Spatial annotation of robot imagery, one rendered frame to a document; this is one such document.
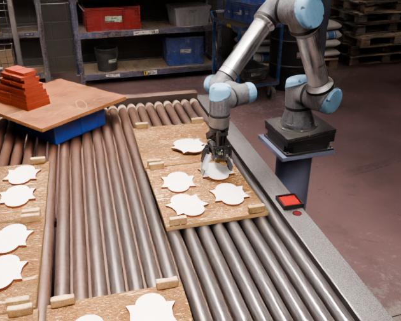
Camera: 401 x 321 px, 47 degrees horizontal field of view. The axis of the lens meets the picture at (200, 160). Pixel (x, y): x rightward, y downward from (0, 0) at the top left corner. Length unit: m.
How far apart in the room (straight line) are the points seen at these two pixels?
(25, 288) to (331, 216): 2.39
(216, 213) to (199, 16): 4.74
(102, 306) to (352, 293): 0.66
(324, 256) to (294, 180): 0.85
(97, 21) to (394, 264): 4.25
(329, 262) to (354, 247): 1.66
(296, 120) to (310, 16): 0.54
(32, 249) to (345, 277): 0.91
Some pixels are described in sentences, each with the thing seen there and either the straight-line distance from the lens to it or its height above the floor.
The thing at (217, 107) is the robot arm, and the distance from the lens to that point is 1.63.
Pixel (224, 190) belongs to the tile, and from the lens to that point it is 1.68.
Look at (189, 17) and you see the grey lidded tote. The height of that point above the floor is 0.74.
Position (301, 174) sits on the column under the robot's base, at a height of 0.74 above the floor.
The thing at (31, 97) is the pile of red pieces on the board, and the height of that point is 1.10.
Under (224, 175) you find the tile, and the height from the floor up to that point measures 0.95.
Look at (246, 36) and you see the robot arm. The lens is 1.85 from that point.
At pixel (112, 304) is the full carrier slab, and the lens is 1.26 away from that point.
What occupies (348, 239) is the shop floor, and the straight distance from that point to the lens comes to 3.16.
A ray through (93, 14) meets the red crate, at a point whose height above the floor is 0.85.
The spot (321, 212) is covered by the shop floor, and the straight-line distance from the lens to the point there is 3.38.
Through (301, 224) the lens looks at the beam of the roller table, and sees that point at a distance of 1.59.
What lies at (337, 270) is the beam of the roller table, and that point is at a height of 0.91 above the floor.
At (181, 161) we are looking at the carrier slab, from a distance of 1.90.
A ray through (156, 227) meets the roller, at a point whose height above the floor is 0.92.
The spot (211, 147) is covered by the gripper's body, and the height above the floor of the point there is 1.08.
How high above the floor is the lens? 1.80
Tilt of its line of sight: 27 degrees down
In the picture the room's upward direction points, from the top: straight up
